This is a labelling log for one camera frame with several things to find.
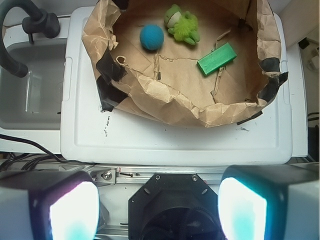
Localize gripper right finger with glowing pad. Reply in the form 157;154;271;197
217;164;320;240

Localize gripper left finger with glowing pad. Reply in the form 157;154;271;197
0;170;100;240

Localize blue felt ball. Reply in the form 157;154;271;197
139;24;164;51

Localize white plastic tray lid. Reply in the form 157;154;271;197
60;6;293;167

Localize grey sink basin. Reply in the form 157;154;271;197
0;38;67;130

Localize green rectangular block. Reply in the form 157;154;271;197
197;42;237;77

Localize crumpled brown paper liner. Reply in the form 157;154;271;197
82;0;288;128

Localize black faucet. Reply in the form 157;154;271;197
0;0;61;78

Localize green plush frog toy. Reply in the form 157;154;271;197
163;4;201;46

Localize black cables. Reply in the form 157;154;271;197
0;133;76;172

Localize aluminium extrusion rail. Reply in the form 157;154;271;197
58;163;320;186

